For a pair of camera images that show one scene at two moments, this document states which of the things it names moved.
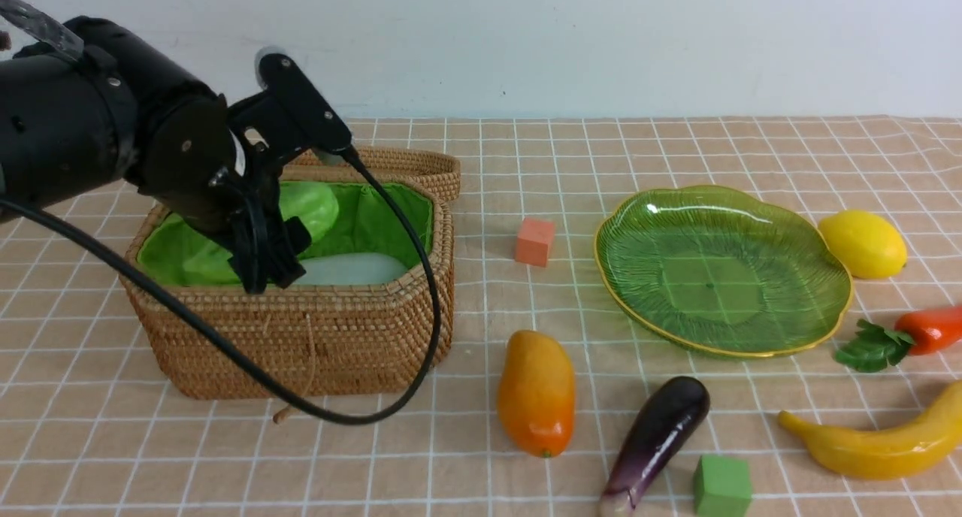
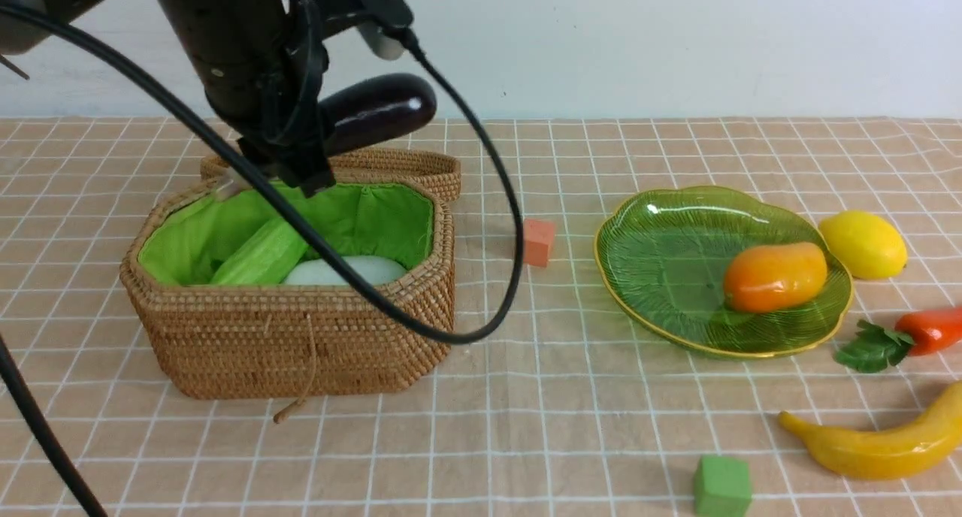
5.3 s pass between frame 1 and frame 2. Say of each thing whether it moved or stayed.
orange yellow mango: moved
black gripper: moved
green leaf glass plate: stayed
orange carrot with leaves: stayed
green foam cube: stayed
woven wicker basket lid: stayed
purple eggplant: moved
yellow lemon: stayed
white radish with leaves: stayed
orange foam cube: stayed
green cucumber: moved
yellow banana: stayed
